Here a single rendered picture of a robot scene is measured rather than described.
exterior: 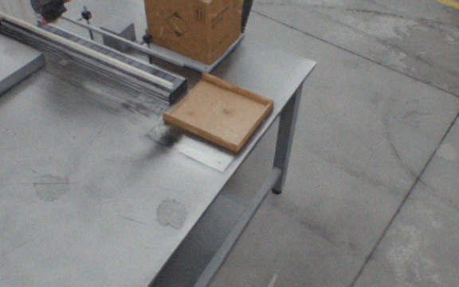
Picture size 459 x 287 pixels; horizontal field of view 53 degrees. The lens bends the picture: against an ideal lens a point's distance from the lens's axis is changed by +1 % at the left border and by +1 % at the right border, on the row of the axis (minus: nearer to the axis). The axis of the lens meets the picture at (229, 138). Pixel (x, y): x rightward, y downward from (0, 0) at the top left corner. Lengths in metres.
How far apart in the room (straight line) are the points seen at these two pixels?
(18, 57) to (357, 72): 2.19
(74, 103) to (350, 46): 2.30
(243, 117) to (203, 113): 0.14
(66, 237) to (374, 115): 2.12
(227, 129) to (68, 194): 0.55
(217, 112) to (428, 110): 1.82
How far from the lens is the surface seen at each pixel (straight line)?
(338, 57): 3.40
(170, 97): 1.64
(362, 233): 2.39
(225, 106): 1.64
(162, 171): 1.45
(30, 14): 2.04
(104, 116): 1.65
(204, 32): 1.72
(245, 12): 2.47
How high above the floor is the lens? 1.94
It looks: 47 degrees down
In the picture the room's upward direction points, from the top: 2 degrees clockwise
